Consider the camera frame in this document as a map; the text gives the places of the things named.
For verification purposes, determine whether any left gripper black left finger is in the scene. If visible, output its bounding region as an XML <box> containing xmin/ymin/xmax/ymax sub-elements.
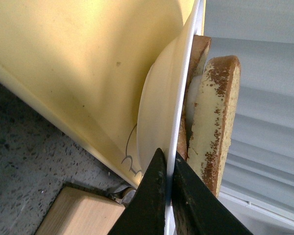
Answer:
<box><xmin>109</xmin><ymin>148</ymin><xmax>167</xmax><ymax>235</ymax></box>

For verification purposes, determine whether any white round plate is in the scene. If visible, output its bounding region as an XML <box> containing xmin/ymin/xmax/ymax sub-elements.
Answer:
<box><xmin>136</xmin><ymin>0</ymin><xmax>203</xmax><ymax>235</ymax></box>

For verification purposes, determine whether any grey curtain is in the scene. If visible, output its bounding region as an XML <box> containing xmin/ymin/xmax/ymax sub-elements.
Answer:
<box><xmin>204</xmin><ymin>0</ymin><xmax>294</xmax><ymax>229</ymax></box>

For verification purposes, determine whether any wooden cutting board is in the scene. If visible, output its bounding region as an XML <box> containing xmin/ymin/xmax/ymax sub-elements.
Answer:
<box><xmin>36</xmin><ymin>187</ymin><xmax>125</xmax><ymax>235</ymax></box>

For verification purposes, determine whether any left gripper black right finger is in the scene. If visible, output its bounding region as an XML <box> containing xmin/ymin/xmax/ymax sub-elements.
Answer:
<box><xmin>171</xmin><ymin>153</ymin><xmax>252</xmax><ymax>235</ymax></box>

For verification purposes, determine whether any yellow bear tray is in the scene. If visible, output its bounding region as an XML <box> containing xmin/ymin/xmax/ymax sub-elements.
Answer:
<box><xmin>0</xmin><ymin>0</ymin><xmax>195</xmax><ymax>187</ymax></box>

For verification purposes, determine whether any metal board handle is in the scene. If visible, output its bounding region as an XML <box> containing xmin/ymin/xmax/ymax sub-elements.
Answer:
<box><xmin>108</xmin><ymin>187</ymin><xmax>136</xmax><ymax>205</ymax></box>

